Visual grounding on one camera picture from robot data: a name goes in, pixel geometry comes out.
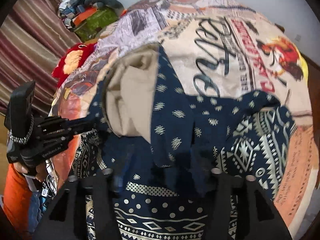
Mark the person's left hand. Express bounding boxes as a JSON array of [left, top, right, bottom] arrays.
[[14, 162, 48, 182]]

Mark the orange sleeve forearm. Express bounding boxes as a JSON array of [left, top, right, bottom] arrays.
[[3, 163, 32, 239]]

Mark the grey plush pillow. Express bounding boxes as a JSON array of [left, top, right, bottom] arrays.
[[84, 0, 124, 16]]

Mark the pile of toys on box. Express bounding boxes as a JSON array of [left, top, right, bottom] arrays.
[[57, 0, 97, 30]]

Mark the red plush toy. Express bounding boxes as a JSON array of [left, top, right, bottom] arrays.
[[52, 43, 96, 88]]

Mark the green storage box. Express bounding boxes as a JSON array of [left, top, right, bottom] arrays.
[[73, 7, 118, 42]]

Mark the navy patterned hooded garment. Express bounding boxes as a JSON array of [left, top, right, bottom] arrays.
[[74, 44, 296, 239]]

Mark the striped maroon curtain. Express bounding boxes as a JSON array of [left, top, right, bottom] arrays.
[[1, 0, 80, 115]]

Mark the printed newspaper pattern blanket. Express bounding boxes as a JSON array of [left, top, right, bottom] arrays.
[[50, 0, 319, 233]]

